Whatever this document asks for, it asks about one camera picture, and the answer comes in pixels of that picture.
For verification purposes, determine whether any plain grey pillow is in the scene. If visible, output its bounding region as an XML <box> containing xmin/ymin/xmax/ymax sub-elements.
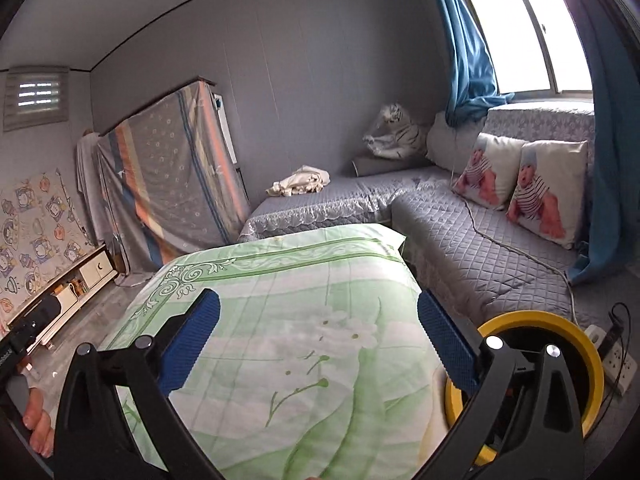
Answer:
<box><xmin>426</xmin><ymin>112</ymin><xmax>488</xmax><ymax>168</ymax></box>

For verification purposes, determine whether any yellow rimmed bin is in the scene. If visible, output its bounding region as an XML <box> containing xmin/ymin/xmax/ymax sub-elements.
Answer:
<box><xmin>445</xmin><ymin>310</ymin><xmax>606</xmax><ymax>468</ymax></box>

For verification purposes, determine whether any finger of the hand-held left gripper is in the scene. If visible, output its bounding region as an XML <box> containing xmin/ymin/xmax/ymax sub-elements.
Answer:
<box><xmin>7</xmin><ymin>294</ymin><xmax>67</xmax><ymax>333</ymax></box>
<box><xmin>0</xmin><ymin>327</ymin><xmax>38</xmax><ymax>378</ymax></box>

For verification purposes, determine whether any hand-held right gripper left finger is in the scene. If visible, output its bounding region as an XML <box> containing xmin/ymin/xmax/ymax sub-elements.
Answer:
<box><xmin>52</xmin><ymin>289</ymin><xmax>222</xmax><ymax>480</ymax></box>

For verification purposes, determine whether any grey window blind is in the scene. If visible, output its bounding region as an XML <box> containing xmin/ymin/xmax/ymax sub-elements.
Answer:
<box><xmin>4</xmin><ymin>65</ymin><xmax>70</xmax><ymax>133</ymax></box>

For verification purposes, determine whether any white tiger plush toy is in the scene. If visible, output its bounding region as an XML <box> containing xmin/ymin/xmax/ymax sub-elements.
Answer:
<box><xmin>363</xmin><ymin>102</ymin><xmax>431</xmax><ymax>161</ymax></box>

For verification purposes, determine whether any grey quilted sofa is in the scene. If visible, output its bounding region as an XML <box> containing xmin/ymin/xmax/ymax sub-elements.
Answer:
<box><xmin>239</xmin><ymin>102</ymin><xmax>598</xmax><ymax>331</ymax></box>

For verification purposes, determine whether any cartoon print wall mat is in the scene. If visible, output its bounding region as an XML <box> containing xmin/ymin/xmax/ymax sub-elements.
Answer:
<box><xmin>0</xmin><ymin>167</ymin><xmax>98</xmax><ymax>331</ymax></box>

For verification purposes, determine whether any black cable with plug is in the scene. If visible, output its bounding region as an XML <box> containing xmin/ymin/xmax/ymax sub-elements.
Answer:
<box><xmin>607</xmin><ymin>301</ymin><xmax>635</xmax><ymax>356</ymax></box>

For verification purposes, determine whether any thin white cable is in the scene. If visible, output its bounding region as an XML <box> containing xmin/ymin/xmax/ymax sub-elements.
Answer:
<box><xmin>450</xmin><ymin>167</ymin><xmax>578</xmax><ymax>323</ymax></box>

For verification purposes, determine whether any dark blue curtain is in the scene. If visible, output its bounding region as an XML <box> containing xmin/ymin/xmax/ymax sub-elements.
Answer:
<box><xmin>567</xmin><ymin>0</ymin><xmax>640</xmax><ymax>286</ymax></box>

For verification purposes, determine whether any white power strip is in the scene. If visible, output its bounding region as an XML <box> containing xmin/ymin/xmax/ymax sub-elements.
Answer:
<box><xmin>585</xmin><ymin>324</ymin><xmax>633</xmax><ymax>396</ymax></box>

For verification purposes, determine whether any window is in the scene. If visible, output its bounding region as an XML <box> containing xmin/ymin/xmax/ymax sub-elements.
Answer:
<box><xmin>440</xmin><ymin>0</ymin><xmax>596</xmax><ymax>95</ymax></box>

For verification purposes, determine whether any white hanging cloth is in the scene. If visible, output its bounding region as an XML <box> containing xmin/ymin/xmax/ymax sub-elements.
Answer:
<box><xmin>76</xmin><ymin>130</ymin><xmax>108</xmax><ymax>243</ymax></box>

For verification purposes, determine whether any white low cabinet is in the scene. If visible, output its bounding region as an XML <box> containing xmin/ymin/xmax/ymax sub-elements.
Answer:
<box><xmin>7</xmin><ymin>244</ymin><xmax>121</xmax><ymax>348</ymax></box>

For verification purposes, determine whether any green floral bed sheet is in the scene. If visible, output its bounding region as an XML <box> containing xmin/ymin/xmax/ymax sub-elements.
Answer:
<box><xmin>97</xmin><ymin>223</ymin><xmax>451</xmax><ymax>480</ymax></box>

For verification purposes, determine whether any beige crumpled cloth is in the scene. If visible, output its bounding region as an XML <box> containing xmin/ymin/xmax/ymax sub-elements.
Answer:
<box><xmin>265</xmin><ymin>165</ymin><xmax>332</xmax><ymax>197</ymax></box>

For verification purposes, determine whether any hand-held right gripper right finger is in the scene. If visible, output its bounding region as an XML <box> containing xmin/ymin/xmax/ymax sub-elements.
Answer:
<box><xmin>417</xmin><ymin>290</ymin><xmax>586</xmax><ymax>480</ymax></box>

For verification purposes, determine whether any baby print pillow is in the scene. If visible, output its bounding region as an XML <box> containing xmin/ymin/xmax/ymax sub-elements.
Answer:
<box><xmin>452</xmin><ymin>132</ymin><xmax>526</xmax><ymax>211</ymax></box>
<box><xmin>506</xmin><ymin>140</ymin><xmax>590</xmax><ymax>250</ymax></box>

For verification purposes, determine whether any bright blue curtain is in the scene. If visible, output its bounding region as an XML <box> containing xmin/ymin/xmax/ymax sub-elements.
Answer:
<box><xmin>417</xmin><ymin>0</ymin><xmax>516</xmax><ymax>128</ymax></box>

